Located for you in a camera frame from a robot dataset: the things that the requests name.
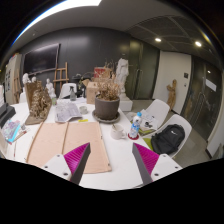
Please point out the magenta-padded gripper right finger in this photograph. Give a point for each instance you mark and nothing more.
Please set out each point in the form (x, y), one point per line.
(166, 166)

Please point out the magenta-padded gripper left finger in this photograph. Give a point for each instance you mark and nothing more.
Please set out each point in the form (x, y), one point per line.
(53, 165)

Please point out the white blue-capped drink bottle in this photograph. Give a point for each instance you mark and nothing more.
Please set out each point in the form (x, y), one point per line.
(135, 128)

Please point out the beige wooden board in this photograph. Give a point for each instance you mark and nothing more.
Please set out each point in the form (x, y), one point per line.
(50, 140)

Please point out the black backpack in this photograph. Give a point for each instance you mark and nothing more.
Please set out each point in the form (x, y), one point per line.
(168, 140)

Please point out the lime green seat cushion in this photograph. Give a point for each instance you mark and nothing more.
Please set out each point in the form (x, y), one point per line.
(145, 132)
(148, 143)

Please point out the flat round red coaster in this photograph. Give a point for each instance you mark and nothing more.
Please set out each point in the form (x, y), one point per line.
(130, 137)

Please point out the small jar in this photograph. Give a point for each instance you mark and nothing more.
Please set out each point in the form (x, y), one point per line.
(23, 127)

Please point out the stack of papers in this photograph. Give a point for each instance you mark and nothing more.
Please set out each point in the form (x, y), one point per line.
(150, 120)

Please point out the small yellow tag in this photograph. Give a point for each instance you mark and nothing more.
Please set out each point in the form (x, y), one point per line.
(83, 120)

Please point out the open magazine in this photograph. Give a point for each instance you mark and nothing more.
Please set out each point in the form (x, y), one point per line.
(66, 111)

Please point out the colourful book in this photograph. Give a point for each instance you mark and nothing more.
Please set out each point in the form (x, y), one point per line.
(10, 129)

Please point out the white mug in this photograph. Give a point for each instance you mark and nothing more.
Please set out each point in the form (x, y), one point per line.
(116, 133)

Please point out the golden brown relief sculpture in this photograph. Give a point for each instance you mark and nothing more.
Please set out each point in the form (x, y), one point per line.
(40, 103)

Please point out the black box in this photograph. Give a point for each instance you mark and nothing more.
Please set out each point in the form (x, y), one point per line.
(6, 115)

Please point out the grey round plant saucer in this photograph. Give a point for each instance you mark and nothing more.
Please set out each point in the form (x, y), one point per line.
(106, 121)

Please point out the clear spray bottle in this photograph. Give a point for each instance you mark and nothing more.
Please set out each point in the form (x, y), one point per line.
(73, 96)

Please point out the wooden carved figure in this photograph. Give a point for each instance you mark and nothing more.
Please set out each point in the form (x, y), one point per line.
(172, 93)

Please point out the white plaster standing figure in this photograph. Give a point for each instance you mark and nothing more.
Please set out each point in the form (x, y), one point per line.
(50, 88)

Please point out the grey pot with dried plant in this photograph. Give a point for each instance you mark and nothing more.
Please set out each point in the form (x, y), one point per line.
(106, 108)

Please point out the brown cardboard box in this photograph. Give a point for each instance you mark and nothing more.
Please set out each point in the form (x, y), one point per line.
(90, 95)

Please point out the small white plaster bust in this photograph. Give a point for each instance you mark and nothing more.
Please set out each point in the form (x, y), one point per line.
(33, 79)

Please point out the white plaster head bust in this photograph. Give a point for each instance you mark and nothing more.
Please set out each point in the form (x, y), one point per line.
(26, 78)

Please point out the white cabinet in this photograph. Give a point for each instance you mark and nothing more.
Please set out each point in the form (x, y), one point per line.
(13, 71)

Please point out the red box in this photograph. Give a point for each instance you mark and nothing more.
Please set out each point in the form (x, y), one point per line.
(100, 72)

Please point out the large white plaster statue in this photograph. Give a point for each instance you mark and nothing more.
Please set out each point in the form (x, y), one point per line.
(122, 71)

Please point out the round recessed ceiling light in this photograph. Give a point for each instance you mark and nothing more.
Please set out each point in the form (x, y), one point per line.
(198, 43)
(158, 39)

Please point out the large bright ceiling light panel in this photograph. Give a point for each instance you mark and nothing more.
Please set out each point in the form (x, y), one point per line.
(63, 6)

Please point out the black wall screen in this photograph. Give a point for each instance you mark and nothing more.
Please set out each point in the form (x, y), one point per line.
(41, 59)

